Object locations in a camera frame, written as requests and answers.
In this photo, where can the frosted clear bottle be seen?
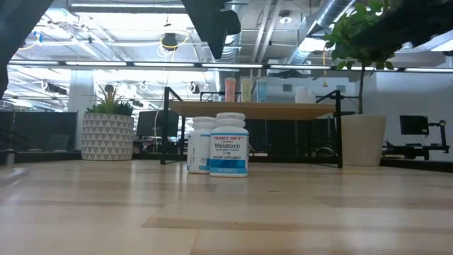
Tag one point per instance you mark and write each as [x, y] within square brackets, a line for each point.
[301, 95]

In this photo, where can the white melatonin bottle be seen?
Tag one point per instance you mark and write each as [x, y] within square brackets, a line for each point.
[199, 148]
[229, 148]

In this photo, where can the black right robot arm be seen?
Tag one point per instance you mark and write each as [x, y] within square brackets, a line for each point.
[407, 21]

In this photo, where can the wooden shelf with black legs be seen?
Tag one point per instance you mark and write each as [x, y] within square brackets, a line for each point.
[255, 110]

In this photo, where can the black overhead rig bar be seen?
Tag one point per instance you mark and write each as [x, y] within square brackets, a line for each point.
[129, 64]

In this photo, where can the black background monitor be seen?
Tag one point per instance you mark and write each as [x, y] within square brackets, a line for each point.
[147, 124]

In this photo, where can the succulent in patterned white pot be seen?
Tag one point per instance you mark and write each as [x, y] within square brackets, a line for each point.
[106, 136]

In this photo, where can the leafy plant in white pot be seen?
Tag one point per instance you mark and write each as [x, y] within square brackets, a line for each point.
[364, 138]

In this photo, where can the dark office partition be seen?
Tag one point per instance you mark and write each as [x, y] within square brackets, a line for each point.
[35, 127]

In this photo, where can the black monitor on stand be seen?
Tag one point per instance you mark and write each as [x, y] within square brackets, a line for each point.
[414, 124]

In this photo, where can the black overhead camera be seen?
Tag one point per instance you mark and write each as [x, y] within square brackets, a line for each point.
[170, 40]

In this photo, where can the silver ceiling duct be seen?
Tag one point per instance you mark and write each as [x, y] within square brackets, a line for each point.
[329, 14]

